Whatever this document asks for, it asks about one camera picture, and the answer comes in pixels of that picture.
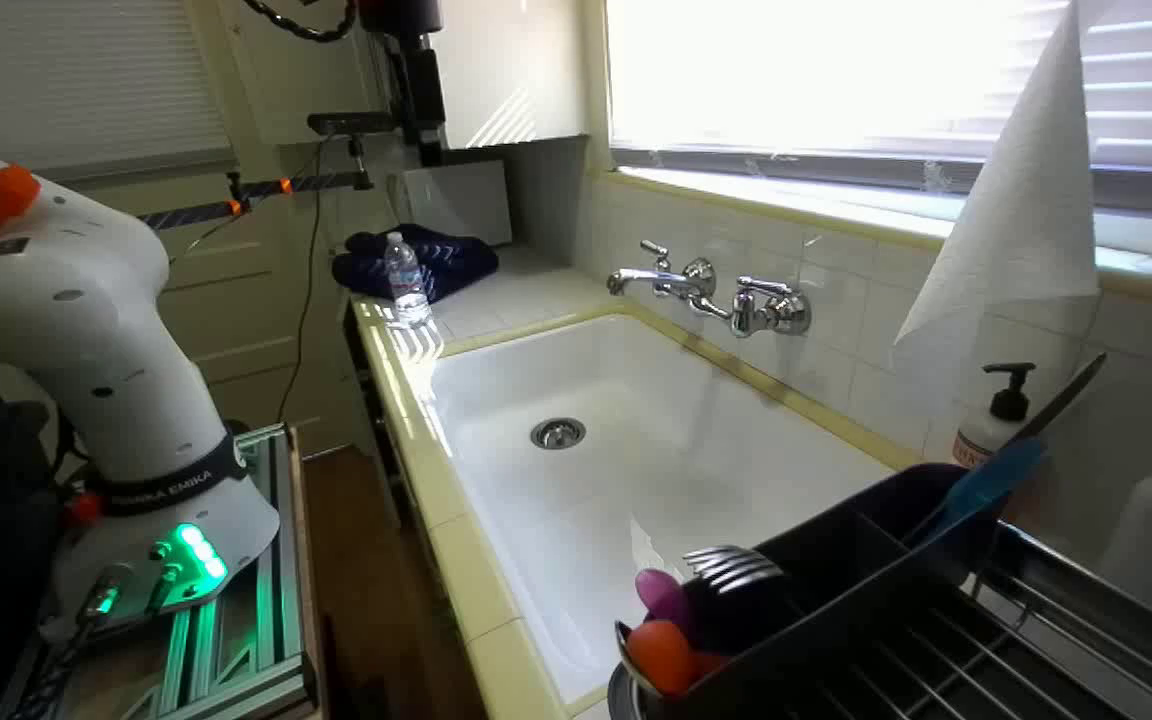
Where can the chrome faucet valve body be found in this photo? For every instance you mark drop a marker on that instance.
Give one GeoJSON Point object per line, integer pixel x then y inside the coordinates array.
{"type": "Point", "coordinates": [773, 316]}

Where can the orange round utensil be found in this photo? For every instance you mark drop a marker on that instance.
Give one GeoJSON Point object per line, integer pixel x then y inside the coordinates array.
{"type": "Point", "coordinates": [661, 659]}

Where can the silver fork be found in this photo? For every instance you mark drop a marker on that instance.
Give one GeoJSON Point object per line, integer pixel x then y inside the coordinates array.
{"type": "Point", "coordinates": [736, 565]}

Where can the metal sink drain strainer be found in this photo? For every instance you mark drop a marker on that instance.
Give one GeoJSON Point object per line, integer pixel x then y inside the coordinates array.
{"type": "Point", "coordinates": [556, 432]}

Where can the chrome faucet spout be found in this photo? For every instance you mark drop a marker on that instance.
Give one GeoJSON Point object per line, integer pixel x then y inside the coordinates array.
{"type": "Point", "coordinates": [637, 276]}

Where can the white sink basin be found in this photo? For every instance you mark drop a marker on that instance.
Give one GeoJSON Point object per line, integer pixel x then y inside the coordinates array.
{"type": "Point", "coordinates": [658, 465]}

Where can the purple utensil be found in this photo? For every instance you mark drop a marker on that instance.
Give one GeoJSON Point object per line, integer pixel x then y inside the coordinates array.
{"type": "Point", "coordinates": [661, 599]}

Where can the black stereo camera bar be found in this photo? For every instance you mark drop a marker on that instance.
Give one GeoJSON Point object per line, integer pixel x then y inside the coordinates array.
{"type": "Point", "coordinates": [351, 121]}

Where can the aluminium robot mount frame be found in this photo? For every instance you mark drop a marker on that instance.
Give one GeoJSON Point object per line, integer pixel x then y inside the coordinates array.
{"type": "Point", "coordinates": [278, 575]}

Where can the striped tripod rod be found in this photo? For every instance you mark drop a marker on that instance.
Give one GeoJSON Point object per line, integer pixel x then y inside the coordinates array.
{"type": "Point", "coordinates": [323, 181]}

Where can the dark blue cloth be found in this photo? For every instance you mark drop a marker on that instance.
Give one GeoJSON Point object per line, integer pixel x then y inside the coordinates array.
{"type": "Point", "coordinates": [458, 263]}

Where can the white window blind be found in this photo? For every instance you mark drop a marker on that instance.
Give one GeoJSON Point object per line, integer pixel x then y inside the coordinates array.
{"type": "Point", "coordinates": [840, 64]}

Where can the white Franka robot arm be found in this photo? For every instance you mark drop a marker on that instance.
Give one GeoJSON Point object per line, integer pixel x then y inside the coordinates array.
{"type": "Point", "coordinates": [80, 344]}

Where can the black utensil caddy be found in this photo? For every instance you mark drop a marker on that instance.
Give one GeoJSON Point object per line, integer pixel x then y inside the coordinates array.
{"type": "Point", "coordinates": [840, 585]}

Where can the clear plastic water bottle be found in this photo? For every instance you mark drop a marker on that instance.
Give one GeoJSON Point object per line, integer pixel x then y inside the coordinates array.
{"type": "Point", "coordinates": [404, 281]}

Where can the soap dispenser bottle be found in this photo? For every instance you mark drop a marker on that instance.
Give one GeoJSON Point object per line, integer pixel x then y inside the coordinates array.
{"type": "Point", "coordinates": [1003, 403]}

